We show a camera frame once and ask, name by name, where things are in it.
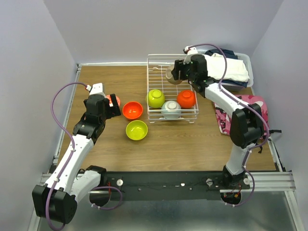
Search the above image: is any beige floral ceramic bowl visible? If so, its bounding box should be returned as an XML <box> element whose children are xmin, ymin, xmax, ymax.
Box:
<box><xmin>165</xmin><ymin>66</ymin><xmax>182</xmax><ymax>85</ymax></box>

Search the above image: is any white bowl orange pattern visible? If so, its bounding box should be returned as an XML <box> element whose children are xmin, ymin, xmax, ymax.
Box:
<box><xmin>105</xmin><ymin>94</ymin><xmax>121</xmax><ymax>106</ymax></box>

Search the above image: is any lime green bowl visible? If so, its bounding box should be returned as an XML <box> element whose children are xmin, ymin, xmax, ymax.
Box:
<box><xmin>126</xmin><ymin>120</ymin><xmax>148</xmax><ymax>141</ymax></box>
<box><xmin>145</xmin><ymin>89</ymin><xmax>165</xmax><ymax>108</ymax></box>

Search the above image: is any lime green bowl front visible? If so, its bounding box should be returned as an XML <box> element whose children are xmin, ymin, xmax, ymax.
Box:
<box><xmin>145</xmin><ymin>89</ymin><xmax>165</xmax><ymax>108</ymax></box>

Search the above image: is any teal checked white bowl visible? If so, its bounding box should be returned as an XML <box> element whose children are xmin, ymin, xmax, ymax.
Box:
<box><xmin>161</xmin><ymin>101</ymin><xmax>181</xmax><ymax>119</ymax></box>

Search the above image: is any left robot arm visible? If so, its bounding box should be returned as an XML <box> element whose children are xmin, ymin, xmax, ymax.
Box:
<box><xmin>32</xmin><ymin>94</ymin><xmax>121</xmax><ymax>225</ymax></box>

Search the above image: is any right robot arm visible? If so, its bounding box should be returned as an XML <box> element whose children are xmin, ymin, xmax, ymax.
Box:
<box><xmin>169</xmin><ymin>54</ymin><xmax>266</xmax><ymax>189</ymax></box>

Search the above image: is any dark blue cloth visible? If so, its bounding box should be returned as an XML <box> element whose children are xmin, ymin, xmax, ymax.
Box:
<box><xmin>205</xmin><ymin>49</ymin><xmax>238</xmax><ymax>60</ymax></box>

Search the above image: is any white folded towel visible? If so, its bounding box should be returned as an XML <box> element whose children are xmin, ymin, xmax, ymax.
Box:
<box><xmin>204</xmin><ymin>53</ymin><xmax>249</xmax><ymax>82</ymax></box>

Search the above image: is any grey perforated laundry basket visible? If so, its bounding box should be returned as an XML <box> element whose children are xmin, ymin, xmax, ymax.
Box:
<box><xmin>199</xmin><ymin>49</ymin><xmax>253</xmax><ymax>91</ymax></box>

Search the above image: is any pink camouflage bag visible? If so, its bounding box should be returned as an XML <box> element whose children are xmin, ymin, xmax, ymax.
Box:
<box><xmin>213</xmin><ymin>94</ymin><xmax>282</xmax><ymax>154</ymax></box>

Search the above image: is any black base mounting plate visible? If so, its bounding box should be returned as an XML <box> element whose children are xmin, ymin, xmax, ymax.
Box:
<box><xmin>100</xmin><ymin>171</ymin><xmax>250</xmax><ymax>202</ymax></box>

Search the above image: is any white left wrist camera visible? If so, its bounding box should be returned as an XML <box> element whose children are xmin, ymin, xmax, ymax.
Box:
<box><xmin>89</xmin><ymin>83</ymin><xmax>105</xmax><ymax>97</ymax></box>

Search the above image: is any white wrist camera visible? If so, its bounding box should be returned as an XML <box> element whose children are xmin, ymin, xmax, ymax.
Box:
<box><xmin>183</xmin><ymin>47</ymin><xmax>198</xmax><ymax>64</ymax></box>
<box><xmin>89</xmin><ymin>83</ymin><xmax>105</xmax><ymax>97</ymax></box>

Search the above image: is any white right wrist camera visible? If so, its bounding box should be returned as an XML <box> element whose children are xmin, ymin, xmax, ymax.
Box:
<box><xmin>183</xmin><ymin>47</ymin><xmax>198</xmax><ymax>64</ymax></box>

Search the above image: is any white wire dish rack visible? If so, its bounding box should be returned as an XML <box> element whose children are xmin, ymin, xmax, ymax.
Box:
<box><xmin>147</xmin><ymin>54</ymin><xmax>199</xmax><ymax>124</ymax></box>

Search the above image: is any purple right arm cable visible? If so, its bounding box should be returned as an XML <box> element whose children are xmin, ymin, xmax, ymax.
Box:
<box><xmin>184</xmin><ymin>43</ymin><xmax>271</xmax><ymax>208</ymax></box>

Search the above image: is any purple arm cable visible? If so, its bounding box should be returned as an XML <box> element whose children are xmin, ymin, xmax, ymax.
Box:
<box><xmin>184</xmin><ymin>43</ymin><xmax>271</xmax><ymax>208</ymax></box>
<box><xmin>45</xmin><ymin>82</ymin><xmax>123</xmax><ymax>231</ymax></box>

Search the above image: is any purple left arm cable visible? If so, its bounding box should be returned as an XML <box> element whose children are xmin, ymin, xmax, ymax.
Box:
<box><xmin>45</xmin><ymin>82</ymin><xmax>123</xmax><ymax>231</ymax></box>

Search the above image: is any aluminium frame rail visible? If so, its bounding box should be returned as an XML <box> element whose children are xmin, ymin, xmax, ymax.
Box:
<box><xmin>220</xmin><ymin>171</ymin><xmax>296</xmax><ymax>193</ymax></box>

